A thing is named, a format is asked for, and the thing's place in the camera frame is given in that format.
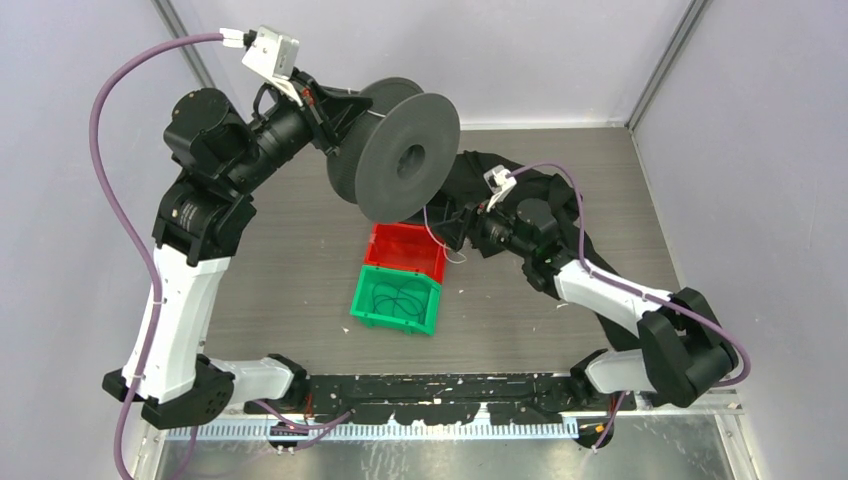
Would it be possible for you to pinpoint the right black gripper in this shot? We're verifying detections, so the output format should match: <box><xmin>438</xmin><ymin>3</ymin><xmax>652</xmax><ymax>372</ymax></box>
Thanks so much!
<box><xmin>431</xmin><ymin>190</ymin><xmax>534</xmax><ymax>261</ymax></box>

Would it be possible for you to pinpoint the dark blue cable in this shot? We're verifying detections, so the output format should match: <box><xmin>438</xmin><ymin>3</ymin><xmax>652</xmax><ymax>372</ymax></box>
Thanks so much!
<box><xmin>370</xmin><ymin>283</ymin><xmax>425</xmax><ymax>319</ymax></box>

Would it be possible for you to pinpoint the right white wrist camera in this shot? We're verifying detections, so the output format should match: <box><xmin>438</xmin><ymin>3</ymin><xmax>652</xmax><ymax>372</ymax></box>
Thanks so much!
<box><xmin>483</xmin><ymin>165</ymin><xmax>517</xmax><ymax>212</ymax></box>

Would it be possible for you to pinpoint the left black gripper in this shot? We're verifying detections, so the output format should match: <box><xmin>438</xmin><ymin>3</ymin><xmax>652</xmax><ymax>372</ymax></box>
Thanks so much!
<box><xmin>224</xmin><ymin>65</ymin><xmax>371</xmax><ymax>197</ymax></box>

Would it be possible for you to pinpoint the white cable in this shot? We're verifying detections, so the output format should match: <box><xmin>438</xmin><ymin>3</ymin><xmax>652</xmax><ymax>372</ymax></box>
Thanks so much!
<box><xmin>344</xmin><ymin>86</ymin><xmax>468</xmax><ymax>266</ymax></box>

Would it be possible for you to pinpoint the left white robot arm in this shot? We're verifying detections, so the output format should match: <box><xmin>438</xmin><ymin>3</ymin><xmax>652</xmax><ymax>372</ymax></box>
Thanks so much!
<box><xmin>103</xmin><ymin>72</ymin><xmax>373</xmax><ymax>430</ymax></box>

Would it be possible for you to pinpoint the red plastic bin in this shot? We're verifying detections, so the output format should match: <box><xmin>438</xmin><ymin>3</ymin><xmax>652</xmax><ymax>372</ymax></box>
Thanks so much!
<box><xmin>363</xmin><ymin>223</ymin><xmax>446</xmax><ymax>284</ymax></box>

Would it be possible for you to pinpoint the grey perforated cable spool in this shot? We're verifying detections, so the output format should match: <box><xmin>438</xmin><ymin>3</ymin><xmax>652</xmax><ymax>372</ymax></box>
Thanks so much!
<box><xmin>326</xmin><ymin>77</ymin><xmax>460</xmax><ymax>223</ymax></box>

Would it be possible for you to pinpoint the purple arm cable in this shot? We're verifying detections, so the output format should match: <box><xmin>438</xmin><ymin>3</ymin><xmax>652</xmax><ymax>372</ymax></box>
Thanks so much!
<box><xmin>506</xmin><ymin>160</ymin><xmax>753</xmax><ymax>389</ymax></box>
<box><xmin>89</xmin><ymin>33</ymin><xmax>230</xmax><ymax>480</ymax></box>

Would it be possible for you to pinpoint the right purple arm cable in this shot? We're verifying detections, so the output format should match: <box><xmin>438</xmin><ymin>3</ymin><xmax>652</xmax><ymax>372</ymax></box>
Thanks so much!
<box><xmin>506</xmin><ymin>160</ymin><xmax>753</xmax><ymax>389</ymax></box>

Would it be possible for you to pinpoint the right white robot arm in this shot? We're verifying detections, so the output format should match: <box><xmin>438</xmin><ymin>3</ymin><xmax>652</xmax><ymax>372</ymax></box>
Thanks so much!
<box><xmin>436</xmin><ymin>199</ymin><xmax>740</xmax><ymax>411</ymax></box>

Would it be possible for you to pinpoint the black cloth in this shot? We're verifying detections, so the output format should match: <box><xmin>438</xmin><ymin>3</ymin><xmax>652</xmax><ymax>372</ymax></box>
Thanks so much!
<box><xmin>423</xmin><ymin>150</ymin><xmax>670</xmax><ymax>352</ymax></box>

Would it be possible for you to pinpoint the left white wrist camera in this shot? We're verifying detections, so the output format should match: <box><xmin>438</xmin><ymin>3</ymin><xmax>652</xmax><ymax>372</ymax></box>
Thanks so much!
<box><xmin>218</xmin><ymin>25</ymin><xmax>300</xmax><ymax>103</ymax></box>

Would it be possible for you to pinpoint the green plastic bin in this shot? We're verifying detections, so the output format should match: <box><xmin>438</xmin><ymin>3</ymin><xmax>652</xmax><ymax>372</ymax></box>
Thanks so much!
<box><xmin>350</xmin><ymin>265</ymin><xmax>442</xmax><ymax>336</ymax></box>

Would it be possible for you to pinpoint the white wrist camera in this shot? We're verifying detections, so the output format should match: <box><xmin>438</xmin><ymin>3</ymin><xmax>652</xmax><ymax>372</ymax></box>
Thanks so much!
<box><xmin>483</xmin><ymin>165</ymin><xmax>517</xmax><ymax>212</ymax></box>
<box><xmin>218</xmin><ymin>25</ymin><xmax>300</xmax><ymax>103</ymax></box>

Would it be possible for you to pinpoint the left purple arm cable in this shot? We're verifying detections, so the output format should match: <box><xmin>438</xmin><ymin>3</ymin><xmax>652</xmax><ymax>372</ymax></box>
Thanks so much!
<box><xmin>89</xmin><ymin>33</ymin><xmax>230</xmax><ymax>480</ymax></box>

